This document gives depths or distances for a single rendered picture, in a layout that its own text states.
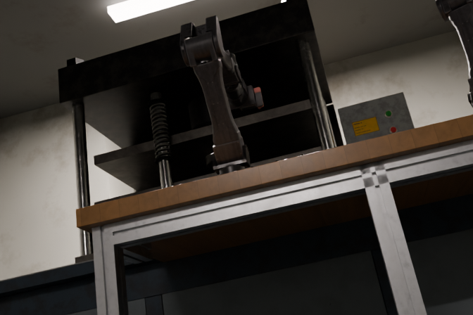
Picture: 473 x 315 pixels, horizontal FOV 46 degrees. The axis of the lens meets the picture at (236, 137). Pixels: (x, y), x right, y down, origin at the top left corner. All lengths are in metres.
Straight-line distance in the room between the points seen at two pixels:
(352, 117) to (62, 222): 2.76
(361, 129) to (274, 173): 1.51
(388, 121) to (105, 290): 1.71
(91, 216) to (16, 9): 2.88
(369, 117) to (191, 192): 1.58
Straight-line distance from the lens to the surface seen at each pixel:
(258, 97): 1.72
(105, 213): 1.17
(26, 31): 4.16
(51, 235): 4.67
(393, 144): 1.08
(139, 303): 1.66
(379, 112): 2.59
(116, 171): 2.95
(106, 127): 3.20
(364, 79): 4.97
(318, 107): 2.48
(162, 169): 2.59
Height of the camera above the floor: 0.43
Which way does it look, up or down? 23 degrees up
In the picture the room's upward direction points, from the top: 10 degrees counter-clockwise
